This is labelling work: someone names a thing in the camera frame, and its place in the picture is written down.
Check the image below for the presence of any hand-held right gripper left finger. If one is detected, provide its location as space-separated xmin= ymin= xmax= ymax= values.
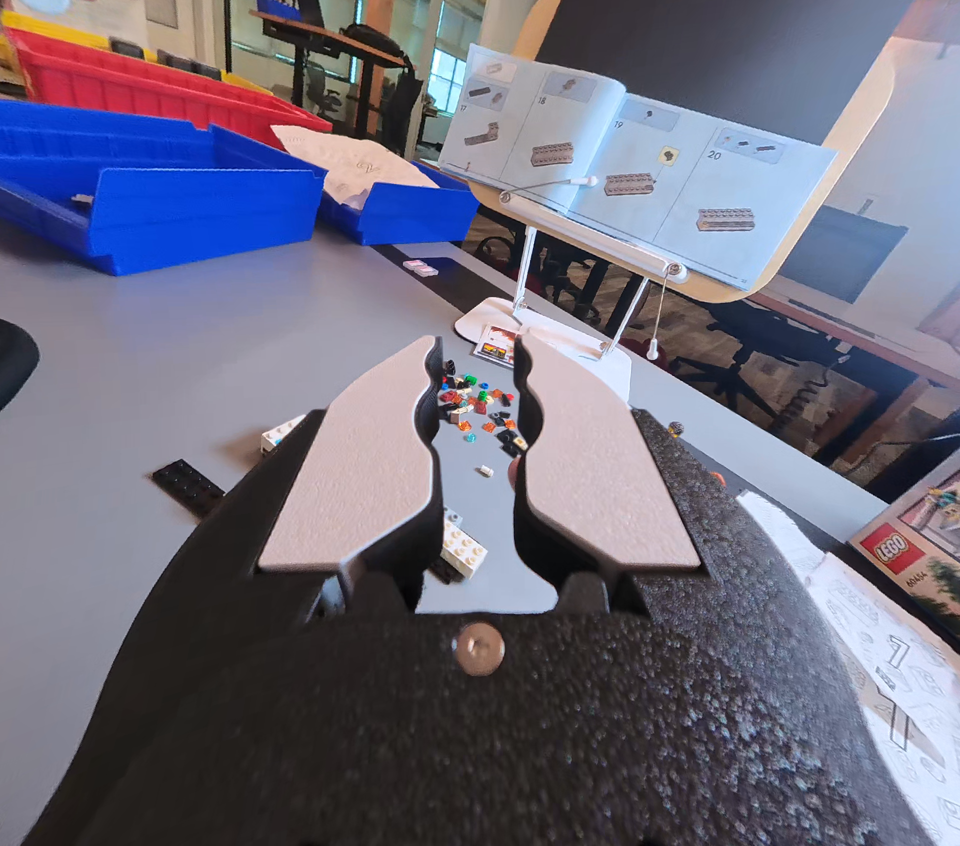
xmin=255 ymin=334 xmax=447 ymax=609

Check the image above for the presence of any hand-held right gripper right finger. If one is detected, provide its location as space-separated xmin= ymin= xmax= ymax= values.
xmin=512 ymin=333 xmax=704 ymax=597

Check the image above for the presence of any grey lego vehicle chassis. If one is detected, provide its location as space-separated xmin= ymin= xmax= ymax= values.
xmin=258 ymin=413 xmax=489 ymax=585

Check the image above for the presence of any long black lego plate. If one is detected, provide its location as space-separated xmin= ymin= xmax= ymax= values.
xmin=150 ymin=459 xmax=226 ymax=521

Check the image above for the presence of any white book stand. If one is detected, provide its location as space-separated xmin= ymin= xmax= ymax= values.
xmin=453 ymin=0 xmax=897 ymax=405

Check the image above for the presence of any lego instruction booklet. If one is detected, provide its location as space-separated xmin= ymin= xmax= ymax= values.
xmin=437 ymin=43 xmax=840 ymax=281

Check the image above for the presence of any pile of small lego pieces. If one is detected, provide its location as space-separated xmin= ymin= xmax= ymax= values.
xmin=437 ymin=358 xmax=530 ymax=461

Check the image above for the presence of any blue lego box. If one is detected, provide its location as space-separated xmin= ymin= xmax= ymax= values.
xmin=849 ymin=463 xmax=960 ymax=637

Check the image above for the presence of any yellow plastic bin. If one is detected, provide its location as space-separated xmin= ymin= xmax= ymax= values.
xmin=0 ymin=9 xmax=275 ymax=97

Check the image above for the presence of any red plastic bin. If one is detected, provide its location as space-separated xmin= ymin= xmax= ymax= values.
xmin=3 ymin=27 xmax=335 ymax=150

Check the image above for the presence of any sticker sheet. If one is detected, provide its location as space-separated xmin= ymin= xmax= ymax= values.
xmin=474 ymin=324 xmax=522 ymax=367

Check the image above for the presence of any black office chair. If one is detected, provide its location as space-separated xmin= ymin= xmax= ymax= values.
xmin=667 ymin=298 xmax=856 ymax=420

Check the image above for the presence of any wooden office desk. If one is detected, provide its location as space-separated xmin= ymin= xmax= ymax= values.
xmin=750 ymin=276 xmax=960 ymax=465
xmin=249 ymin=9 xmax=410 ymax=138

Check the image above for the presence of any white printed paper bag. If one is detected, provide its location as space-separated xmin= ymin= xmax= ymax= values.
xmin=738 ymin=489 xmax=960 ymax=846
xmin=270 ymin=124 xmax=442 ymax=211

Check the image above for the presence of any black backpack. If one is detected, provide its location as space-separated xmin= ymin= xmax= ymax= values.
xmin=341 ymin=23 xmax=410 ymax=71

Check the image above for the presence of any dark computer monitor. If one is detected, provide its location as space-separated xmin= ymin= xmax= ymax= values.
xmin=780 ymin=204 xmax=909 ymax=303

